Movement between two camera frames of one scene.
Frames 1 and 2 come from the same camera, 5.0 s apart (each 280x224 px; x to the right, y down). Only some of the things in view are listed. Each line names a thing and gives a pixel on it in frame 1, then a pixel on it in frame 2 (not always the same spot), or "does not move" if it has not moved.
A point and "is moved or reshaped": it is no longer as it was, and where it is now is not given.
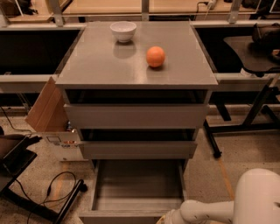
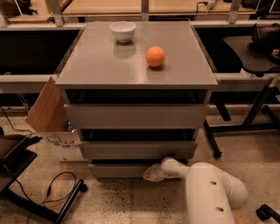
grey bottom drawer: [135, 191] is moved or reshaped
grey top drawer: [136, 115] does not move
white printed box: [66, 145] does not move
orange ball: [155, 56] does not move
